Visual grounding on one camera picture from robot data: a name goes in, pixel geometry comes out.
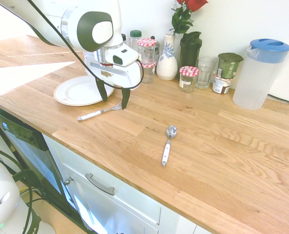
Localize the clear pitcher light blue lid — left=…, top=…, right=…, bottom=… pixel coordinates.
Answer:
left=232, top=38, right=289, bottom=111

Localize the white blue floral vase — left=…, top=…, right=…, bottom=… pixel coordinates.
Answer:
left=156, top=33, right=179, bottom=81

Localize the white cabinet door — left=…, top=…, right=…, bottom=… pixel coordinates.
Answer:
left=70, top=175, right=159, bottom=234

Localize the white drawer front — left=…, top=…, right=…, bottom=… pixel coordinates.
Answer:
left=42, top=133, right=163, bottom=226

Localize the black wall cable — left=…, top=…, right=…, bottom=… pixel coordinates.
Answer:
left=267, top=93, right=289, bottom=116

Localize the dark topped glass grinder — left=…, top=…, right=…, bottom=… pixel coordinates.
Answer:
left=150, top=36, right=161, bottom=60

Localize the tall gingham lid glass jar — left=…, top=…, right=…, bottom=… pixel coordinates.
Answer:
left=137, top=38, right=157, bottom=64

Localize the clear glass tumbler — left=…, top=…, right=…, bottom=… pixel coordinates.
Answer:
left=195, top=55, right=217, bottom=90

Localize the black dishwasher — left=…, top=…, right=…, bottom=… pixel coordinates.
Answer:
left=0, top=101, right=80, bottom=223

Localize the brown white dessert cup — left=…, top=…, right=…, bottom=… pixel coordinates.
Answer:
left=212, top=71, right=234, bottom=95

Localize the white round plate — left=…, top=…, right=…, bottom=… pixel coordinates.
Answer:
left=53, top=75, right=116, bottom=107

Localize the silver drawer handle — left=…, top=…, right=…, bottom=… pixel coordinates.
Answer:
left=84, top=173, right=116, bottom=196

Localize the black floor cable bundle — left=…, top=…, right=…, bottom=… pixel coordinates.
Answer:
left=0, top=142, right=46, bottom=234

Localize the labelled gingham lid glass jar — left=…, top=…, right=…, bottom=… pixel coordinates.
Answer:
left=178, top=65, right=200, bottom=93

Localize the short gingham lid glass jar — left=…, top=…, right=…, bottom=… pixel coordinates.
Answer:
left=140, top=60, right=157, bottom=84

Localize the white handled metal fork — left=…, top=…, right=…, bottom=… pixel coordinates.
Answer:
left=77, top=102, right=123, bottom=123

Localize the black shaker bottle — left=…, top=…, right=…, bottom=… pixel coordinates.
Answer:
left=179, top=31, right=203, bottom=79

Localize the white handled metal spoon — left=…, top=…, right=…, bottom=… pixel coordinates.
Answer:
left=161, top=125, right=178, bottom=167

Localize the green yogurt cup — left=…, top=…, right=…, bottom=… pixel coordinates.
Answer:
left=217, top=52, right=244, bottom=79

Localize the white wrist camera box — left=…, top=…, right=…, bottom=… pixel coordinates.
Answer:
left=104, top=45, right=140, bottom=67

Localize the red rose with leaves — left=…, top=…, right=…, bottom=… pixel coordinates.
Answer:
left=171, top=0, right=209, bottom=36

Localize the green lid plastic bottle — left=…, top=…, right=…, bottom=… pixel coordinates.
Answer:
left=129, top=29, right=143, bottom=56

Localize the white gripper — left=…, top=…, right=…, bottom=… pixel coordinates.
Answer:
left=83, top=50, right=143, bottom=111

